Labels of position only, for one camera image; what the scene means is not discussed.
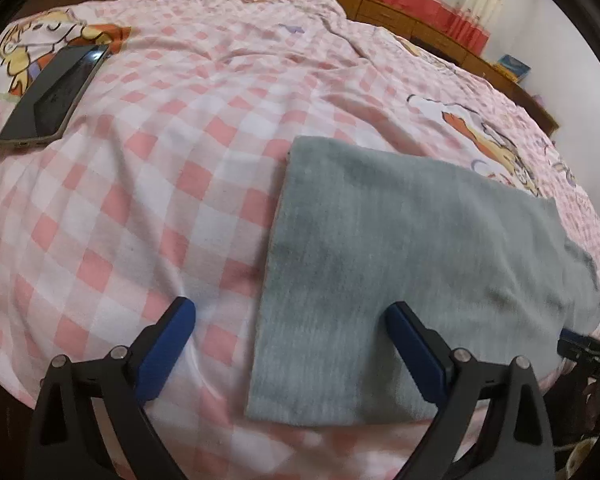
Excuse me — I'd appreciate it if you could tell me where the grey towel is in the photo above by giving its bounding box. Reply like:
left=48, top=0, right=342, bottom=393
left=244, top=135, right=600, bottom=428

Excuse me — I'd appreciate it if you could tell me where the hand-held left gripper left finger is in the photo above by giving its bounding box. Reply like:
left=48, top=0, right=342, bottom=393
left=29, top=297, right=197, bottom=480

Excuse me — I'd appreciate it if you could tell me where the pink checked printed blanket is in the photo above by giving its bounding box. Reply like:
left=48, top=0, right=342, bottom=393
left=0, top=0, right=600, bottom=480

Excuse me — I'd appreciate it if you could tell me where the blue box on headboard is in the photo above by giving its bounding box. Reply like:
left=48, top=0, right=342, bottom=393
left=495, top=53, right=531, bottom=84

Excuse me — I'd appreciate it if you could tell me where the black smartphone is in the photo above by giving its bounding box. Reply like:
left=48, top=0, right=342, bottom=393
left=0, top=44, right=111, bottom=150

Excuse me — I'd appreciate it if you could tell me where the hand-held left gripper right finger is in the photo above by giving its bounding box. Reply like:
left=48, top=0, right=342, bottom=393
left=383, top=301, right=557, bottom=480

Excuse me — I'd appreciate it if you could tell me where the wooden headboard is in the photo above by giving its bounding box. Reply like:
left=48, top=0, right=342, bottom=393
left=225, top=0, right=560, bottom=136

